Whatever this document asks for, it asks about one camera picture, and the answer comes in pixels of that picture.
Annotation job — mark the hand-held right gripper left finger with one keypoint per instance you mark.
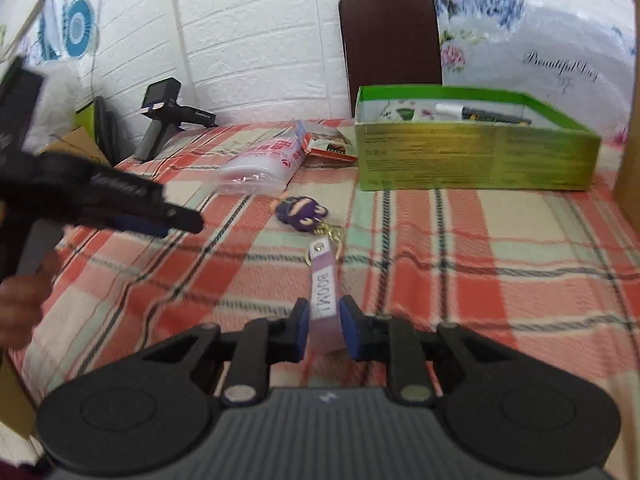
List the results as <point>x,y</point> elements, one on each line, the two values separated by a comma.
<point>300,330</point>

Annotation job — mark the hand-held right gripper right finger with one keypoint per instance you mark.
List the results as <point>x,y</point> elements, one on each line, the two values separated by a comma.
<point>352,330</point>

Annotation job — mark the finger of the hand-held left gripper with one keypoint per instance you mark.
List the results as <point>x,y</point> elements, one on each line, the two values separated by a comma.
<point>182,217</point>
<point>145,226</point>

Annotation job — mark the white pink plastic bag pack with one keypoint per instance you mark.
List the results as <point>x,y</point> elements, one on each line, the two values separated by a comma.
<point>265,165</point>

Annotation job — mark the blue card box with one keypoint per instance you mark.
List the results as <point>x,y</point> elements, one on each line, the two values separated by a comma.
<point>330,147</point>
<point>495,115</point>

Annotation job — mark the green cardboard box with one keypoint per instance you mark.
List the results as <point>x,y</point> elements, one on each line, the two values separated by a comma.
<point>475,160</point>

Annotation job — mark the tree print fabric pouch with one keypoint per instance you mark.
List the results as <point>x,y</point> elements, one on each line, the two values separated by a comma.
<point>405,110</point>

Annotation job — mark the person's left hand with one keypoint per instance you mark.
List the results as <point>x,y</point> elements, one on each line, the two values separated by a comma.
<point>20,305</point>

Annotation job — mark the small cardboard box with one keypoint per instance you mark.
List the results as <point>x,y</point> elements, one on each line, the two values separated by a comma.
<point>75,142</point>

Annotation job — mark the translucent plastic bag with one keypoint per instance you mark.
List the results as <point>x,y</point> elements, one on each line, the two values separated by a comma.
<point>60,95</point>

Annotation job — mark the plaid cloth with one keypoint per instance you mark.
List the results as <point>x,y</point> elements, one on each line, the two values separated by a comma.
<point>450,270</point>

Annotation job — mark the blue circle printed sheet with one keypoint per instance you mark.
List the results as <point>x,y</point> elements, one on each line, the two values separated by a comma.
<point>77,27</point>

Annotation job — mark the beige wooden strip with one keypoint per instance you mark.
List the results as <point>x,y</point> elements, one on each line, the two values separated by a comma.
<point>30,10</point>

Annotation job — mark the brown chair back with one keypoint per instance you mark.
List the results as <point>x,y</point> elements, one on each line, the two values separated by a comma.
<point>390,45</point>

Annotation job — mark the floral white plastic bag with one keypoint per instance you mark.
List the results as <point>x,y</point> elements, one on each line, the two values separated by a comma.
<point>540,35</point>

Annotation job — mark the brown cardboard sheet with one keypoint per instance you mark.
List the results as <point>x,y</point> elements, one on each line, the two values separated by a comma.
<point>631,110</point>

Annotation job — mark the handheld camera on grip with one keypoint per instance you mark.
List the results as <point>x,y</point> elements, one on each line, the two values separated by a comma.
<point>160,95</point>

